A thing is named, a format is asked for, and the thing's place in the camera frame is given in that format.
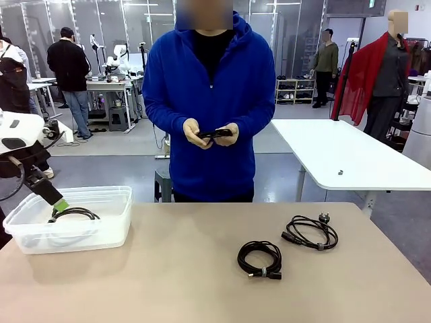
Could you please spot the person's right hand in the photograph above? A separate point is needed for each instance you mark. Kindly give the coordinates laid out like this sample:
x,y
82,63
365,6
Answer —
x,y
193,133

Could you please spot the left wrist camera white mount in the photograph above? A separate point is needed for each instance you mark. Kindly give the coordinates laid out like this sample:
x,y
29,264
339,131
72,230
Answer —
x,y
67,134

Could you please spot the person's right forearm blue sleeve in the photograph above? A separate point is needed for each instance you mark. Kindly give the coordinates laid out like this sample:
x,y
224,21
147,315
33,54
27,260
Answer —
x,y
165,116

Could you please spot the small white desk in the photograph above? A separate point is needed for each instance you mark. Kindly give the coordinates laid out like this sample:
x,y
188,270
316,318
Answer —
x,y
42,80

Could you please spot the man in black jacket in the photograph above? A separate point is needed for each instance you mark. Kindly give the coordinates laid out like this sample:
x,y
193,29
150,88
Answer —
x,y
67,67

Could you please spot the mannequin in grey shirt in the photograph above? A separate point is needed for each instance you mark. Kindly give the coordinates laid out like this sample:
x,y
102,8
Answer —
x,y
390,74

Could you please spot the black camera tripod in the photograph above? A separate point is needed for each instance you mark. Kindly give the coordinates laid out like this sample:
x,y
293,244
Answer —
x,y
142,44

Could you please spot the clear plastic storage bin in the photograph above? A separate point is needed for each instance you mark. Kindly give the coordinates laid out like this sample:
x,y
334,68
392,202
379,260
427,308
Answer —
x,y
101,232

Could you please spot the grey cylindrical machine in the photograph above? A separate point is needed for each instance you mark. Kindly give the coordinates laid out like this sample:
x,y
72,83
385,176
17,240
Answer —
x,y
421,134

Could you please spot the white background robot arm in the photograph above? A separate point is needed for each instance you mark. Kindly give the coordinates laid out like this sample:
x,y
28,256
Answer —
x,y
118,59

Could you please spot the grey plastic stool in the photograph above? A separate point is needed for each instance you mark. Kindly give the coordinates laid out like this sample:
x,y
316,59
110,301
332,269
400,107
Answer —
x,y
163,181
118,119

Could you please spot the person in blue hoodie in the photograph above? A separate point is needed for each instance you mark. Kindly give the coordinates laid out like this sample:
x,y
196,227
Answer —
x,y
188,101

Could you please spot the white table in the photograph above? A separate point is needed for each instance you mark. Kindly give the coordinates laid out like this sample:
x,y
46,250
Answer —
x,y
336,151

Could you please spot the white device on stand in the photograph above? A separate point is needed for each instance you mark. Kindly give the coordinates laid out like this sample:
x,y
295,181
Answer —
x,y
94,42

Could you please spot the person in olive jacket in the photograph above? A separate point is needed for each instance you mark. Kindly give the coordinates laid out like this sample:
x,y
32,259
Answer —
x,y
325,60

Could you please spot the clothes rack with garments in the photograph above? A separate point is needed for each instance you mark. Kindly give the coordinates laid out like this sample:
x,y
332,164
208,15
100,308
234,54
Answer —
x,y
419,57

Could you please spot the person's left hand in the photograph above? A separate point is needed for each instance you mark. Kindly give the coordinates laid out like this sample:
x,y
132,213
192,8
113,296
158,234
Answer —
x,y
230,134

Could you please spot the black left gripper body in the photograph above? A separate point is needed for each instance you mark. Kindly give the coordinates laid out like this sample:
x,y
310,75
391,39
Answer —
x,y
30,166

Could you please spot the grey workbench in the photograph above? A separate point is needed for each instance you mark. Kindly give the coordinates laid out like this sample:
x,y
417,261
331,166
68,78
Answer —
x,y
114,84

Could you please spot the wooden shoe rack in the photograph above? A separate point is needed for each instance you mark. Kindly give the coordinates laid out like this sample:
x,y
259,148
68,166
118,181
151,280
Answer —
x,y
296,91

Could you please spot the person's left forearm blue sleeve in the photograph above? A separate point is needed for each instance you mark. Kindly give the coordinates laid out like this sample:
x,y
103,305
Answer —
x,y
252,117

